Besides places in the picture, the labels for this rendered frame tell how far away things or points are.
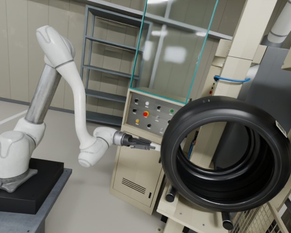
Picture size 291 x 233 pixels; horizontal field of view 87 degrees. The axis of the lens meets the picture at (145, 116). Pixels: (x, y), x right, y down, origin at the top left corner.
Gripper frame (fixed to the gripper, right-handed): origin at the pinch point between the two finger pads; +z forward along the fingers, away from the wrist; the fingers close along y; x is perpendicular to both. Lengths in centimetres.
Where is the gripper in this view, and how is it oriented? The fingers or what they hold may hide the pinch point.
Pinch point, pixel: (155, 147)
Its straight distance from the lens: 90.8
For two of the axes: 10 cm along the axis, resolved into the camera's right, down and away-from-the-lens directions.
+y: 3.5, -2.2, 9.1
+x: -0.9, 9.6, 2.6
